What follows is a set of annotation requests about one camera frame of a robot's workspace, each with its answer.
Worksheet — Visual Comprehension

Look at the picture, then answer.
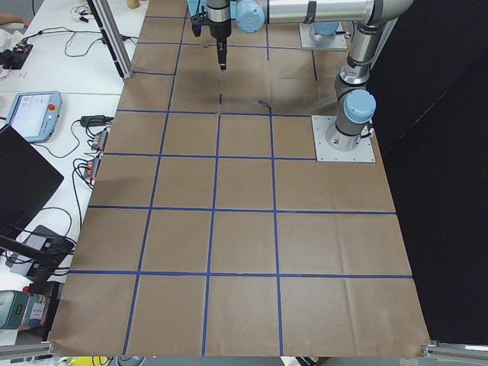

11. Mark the black power adapter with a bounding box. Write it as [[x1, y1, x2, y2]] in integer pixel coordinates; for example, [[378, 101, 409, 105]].
[[80, 115, 107, 127]]

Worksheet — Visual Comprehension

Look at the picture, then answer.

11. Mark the brown paper table cover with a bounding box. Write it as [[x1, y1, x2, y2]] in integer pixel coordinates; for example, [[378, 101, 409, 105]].
[[50, 1, 429, 357]]

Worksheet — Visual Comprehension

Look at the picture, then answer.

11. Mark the orange adapter module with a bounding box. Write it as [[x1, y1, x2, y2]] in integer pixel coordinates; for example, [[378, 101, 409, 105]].
[[91, 129, 108, 152], [83, 157, 101, 183]]

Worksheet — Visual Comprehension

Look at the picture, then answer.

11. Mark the aluminium frame post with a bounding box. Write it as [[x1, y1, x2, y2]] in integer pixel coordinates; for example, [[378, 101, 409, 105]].
[[87, 0, 133, 79]]

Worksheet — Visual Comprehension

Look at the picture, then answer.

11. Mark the teach pendant tablet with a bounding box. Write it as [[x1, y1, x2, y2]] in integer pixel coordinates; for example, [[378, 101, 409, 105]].
[[6, 91, 63, 143]]

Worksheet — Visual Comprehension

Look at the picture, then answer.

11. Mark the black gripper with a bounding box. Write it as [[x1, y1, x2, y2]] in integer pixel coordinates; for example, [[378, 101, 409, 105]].
[[191, 0, 232, 71]]

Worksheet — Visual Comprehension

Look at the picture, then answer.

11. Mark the black hub box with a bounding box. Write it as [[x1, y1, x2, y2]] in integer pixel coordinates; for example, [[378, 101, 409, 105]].
[[23, 225, 75, 258]]

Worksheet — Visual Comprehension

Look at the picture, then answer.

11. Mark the person forearm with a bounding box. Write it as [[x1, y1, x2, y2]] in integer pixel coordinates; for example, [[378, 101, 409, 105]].
[[0, 11, 31, 28]]

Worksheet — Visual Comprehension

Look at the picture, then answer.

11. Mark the light blue plastic bin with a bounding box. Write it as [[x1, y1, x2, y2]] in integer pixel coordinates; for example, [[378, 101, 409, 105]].
[[187, 0, 207, 16]]

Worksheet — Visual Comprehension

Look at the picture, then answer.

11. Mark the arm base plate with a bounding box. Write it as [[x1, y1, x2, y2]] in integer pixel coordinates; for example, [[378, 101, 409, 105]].
[[299, 23, 350, 51], [311, 115, 375, 163]]

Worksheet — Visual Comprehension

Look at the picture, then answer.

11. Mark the black monitor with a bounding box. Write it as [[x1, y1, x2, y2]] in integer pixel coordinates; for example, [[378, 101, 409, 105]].
[[1, 125, 64, 236]]

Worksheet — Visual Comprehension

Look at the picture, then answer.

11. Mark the black game controller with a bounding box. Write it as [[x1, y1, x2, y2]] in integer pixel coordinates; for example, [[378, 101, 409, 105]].
[[1, 43, 33, 70]]

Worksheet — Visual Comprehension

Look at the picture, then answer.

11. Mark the green device box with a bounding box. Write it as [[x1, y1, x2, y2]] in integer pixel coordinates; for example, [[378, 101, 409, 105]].
[[1, 291, 50, 330]]

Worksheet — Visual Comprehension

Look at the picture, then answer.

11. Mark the wooden cup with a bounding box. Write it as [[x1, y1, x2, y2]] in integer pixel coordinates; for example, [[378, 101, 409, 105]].
[[126, 0, 140, 9]]

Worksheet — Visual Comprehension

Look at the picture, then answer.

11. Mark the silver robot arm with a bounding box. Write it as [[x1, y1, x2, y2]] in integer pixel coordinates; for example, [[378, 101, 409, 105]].
[[310, 21, 339, 41], [191, 0, 412, 152]]

